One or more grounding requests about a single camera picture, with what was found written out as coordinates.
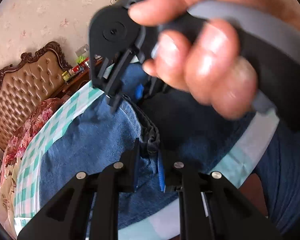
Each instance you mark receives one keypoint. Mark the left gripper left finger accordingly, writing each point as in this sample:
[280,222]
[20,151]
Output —
[128,175]

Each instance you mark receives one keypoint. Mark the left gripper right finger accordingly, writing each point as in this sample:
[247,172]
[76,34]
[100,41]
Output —
[170,172]

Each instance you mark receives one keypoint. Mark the blue denim jeans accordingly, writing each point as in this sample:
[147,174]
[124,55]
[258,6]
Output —
[170,123]

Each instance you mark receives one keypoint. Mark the person's right hand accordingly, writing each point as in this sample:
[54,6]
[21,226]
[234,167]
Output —
[210,68]

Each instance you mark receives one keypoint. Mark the teal checked tablecloth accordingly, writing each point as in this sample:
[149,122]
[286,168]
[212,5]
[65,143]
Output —
[236,165]

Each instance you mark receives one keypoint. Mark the dark wooden nightstand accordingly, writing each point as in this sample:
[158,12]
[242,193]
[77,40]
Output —
[75,82]

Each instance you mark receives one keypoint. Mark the red floral quilt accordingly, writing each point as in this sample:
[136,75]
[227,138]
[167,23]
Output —
[22,137]

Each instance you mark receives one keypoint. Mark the green item on nightstand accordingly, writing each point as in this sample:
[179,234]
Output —
[82,60]

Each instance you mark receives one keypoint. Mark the beige floral bedsheet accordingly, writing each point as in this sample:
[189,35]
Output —
[7,194]

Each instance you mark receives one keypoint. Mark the tufted brown headboard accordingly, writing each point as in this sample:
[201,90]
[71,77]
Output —
[23,87]

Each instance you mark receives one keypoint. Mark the wall power socket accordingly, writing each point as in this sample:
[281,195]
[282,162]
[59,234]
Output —
[82,51]

